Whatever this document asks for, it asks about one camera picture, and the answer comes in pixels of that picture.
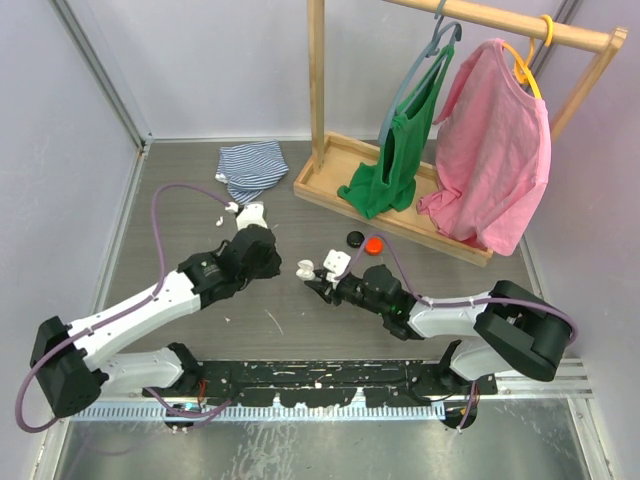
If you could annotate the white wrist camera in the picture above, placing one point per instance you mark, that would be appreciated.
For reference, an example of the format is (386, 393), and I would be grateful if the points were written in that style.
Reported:
(251, 214)
(336, 263)

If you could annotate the wooden clothes rack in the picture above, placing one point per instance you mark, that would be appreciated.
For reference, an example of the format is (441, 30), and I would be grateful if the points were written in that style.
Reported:
(335, 157)

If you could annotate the orange earbud case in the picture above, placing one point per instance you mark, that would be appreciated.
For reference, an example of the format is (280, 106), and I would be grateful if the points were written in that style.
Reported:
(374, 246)

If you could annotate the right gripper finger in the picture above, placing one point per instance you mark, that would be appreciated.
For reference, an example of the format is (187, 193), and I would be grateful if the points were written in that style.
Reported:
(323, 275)
(323, 290)

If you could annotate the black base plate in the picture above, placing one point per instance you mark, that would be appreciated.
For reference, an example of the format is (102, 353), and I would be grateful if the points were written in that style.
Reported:
(392, 383)

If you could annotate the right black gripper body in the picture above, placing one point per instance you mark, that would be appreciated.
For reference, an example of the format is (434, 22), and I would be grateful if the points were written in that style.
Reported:
(349, 290)

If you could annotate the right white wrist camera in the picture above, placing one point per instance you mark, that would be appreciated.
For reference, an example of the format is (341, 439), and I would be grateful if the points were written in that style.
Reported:
(336, 263)

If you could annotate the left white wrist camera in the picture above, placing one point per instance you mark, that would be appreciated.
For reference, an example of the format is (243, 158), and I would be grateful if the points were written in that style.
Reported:
(251, 214)

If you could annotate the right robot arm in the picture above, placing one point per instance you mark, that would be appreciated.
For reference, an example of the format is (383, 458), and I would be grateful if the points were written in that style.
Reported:
(504, 329)

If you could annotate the aluminium rail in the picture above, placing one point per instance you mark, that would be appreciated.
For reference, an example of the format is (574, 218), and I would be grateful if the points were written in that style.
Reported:
(570, 380)

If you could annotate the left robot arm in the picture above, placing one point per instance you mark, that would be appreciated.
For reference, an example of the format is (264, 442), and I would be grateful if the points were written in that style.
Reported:
(76, 363)

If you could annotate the white earbud case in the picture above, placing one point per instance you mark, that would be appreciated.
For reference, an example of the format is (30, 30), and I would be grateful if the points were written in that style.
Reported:
(305, 270)

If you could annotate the pink t-shirt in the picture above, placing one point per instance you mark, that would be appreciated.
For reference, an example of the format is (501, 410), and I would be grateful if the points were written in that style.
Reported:
(493, 155)

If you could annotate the black earbud charging case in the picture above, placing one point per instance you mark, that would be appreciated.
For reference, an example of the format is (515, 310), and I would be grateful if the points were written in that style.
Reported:
(355, 239)

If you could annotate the green tank top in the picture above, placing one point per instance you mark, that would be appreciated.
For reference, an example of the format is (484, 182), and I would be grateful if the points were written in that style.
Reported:
(390, 184)

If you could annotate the yellow clothes hanger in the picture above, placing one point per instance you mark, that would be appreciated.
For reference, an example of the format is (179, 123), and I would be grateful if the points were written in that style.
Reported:
(522, 72)

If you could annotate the blue striped folded cloth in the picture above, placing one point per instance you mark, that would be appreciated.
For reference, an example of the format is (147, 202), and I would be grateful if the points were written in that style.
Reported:
(247, 170)

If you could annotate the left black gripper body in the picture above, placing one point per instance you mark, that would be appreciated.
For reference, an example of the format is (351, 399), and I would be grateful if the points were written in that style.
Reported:
(268, 269)

